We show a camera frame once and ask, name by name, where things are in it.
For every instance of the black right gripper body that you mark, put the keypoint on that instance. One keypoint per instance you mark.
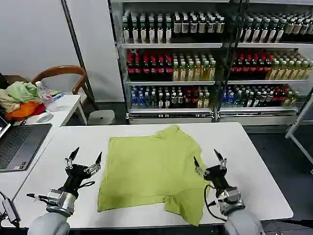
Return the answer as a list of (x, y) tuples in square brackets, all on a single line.
[(217, 177)]

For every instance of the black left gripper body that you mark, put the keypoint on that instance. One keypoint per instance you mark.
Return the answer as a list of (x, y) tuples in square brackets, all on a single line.
[(75, 175)]

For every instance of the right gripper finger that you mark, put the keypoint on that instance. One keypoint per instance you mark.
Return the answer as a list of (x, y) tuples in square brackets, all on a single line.
[(222, 162), (201, 171)]

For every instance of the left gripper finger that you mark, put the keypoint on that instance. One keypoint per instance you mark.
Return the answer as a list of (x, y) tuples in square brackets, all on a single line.
[(69, 161), (94, 167)]

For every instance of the light green shirt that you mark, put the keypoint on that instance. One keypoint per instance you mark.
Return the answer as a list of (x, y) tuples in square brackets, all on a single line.
[(151, 171)]

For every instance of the grey computer mouse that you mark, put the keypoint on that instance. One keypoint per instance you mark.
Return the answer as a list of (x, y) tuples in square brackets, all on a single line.
[(44, 117)]

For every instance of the white stool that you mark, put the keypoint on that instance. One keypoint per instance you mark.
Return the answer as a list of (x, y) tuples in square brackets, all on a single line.
[(101, 117)]

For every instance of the small white desk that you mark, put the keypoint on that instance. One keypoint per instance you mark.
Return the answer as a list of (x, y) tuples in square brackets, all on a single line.
[(66, 107)]

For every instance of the dark grey laptop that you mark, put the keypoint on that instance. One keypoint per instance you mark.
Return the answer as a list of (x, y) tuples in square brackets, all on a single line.
[(18, 144)]

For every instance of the blue packet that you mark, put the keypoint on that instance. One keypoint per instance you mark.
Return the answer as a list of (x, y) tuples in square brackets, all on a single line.
[(56, 97)]

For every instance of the orange cloth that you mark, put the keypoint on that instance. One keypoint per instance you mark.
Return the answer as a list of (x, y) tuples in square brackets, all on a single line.
[(27, 110)]

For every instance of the clear plastic water bottle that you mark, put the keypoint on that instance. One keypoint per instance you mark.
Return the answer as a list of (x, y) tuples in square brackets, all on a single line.
[(44, 95)]

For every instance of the pale green cloth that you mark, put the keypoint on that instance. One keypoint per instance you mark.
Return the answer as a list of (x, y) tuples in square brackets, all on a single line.
[(23, 91)]

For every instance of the beige cloth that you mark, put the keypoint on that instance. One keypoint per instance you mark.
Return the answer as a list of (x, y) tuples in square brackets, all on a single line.
[(8, 101)]

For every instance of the wooden chair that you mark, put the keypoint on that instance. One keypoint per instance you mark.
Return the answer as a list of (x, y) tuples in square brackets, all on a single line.
[(73, 76)]

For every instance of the black panel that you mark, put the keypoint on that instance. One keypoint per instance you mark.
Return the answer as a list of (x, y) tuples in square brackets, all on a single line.
[(3, 80)]

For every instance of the bottle shelf unit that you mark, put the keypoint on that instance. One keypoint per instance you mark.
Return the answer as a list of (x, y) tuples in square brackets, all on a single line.
[(266, 63), (168, 63)]

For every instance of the black slanted pole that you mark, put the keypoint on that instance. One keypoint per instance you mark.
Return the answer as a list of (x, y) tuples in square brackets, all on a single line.
[(75, 49)]

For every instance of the white metal rack frame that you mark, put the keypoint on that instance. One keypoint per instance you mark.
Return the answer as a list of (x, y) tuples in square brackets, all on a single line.
[(299, 129)]

